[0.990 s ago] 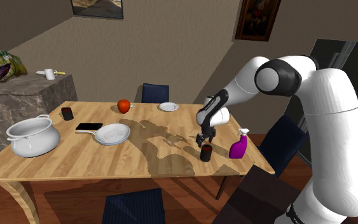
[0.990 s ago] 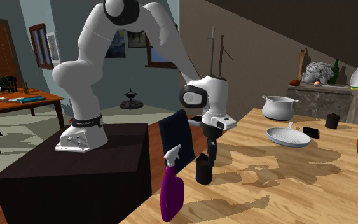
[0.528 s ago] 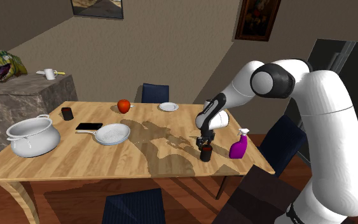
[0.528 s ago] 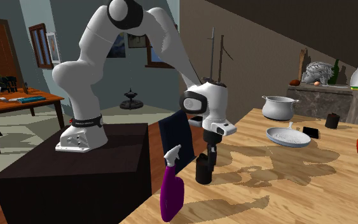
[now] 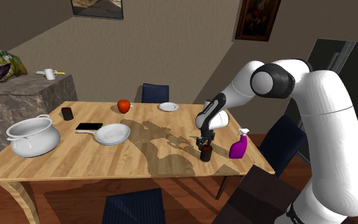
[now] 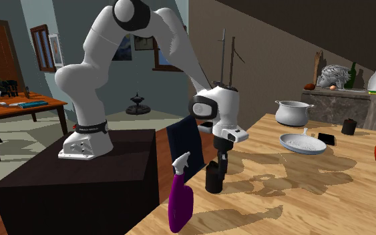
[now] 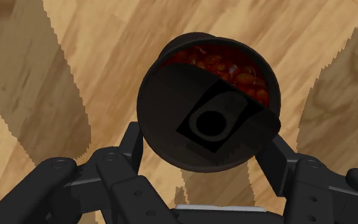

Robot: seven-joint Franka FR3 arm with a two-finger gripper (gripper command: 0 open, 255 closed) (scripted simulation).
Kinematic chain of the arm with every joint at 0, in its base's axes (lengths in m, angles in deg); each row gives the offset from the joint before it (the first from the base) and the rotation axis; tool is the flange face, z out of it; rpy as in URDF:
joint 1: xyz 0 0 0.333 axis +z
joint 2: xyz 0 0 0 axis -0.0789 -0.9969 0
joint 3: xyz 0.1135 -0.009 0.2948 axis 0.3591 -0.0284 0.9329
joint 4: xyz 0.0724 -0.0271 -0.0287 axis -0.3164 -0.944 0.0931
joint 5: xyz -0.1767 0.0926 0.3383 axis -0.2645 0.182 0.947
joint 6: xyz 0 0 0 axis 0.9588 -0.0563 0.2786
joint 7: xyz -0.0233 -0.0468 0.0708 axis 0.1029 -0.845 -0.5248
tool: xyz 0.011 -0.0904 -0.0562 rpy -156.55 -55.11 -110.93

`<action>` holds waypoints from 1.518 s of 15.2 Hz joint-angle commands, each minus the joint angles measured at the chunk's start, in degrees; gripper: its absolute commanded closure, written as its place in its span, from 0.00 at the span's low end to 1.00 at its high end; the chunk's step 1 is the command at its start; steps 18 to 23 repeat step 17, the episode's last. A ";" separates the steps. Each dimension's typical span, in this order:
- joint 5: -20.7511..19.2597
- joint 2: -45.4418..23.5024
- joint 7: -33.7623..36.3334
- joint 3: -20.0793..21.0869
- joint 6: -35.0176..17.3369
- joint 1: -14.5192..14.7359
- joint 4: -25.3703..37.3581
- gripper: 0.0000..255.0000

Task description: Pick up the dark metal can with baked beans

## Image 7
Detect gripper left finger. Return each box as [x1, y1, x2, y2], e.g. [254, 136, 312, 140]
[0, 121, 179, 224]

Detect open dark can of beans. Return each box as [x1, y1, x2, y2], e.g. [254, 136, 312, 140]
[136, 32, 282, 174]

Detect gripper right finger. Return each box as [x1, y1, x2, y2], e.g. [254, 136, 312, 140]
[254, 134, 358, 224]

